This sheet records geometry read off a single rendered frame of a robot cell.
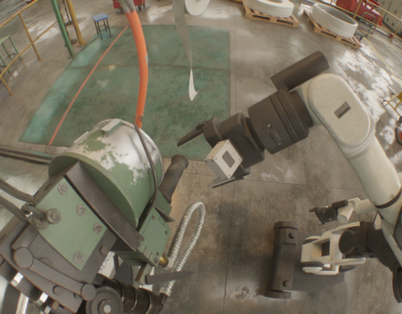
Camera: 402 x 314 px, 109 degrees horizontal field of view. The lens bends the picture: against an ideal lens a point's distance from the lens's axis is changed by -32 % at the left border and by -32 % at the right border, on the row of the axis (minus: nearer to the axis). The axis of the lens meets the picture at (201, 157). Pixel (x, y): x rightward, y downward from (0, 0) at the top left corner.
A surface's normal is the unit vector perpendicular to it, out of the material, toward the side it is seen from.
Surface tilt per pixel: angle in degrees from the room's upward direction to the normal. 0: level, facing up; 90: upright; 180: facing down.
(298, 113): 28
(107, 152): 32
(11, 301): 9
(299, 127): 71
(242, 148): 65
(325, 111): 53
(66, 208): 58
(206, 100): 0
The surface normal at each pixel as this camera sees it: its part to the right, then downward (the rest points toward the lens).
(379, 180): -0.62, 0.25
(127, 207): -0.21, 0.53
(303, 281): 0.04, -0.51
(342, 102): -0.39, 0.27
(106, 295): 0.87, -0.29
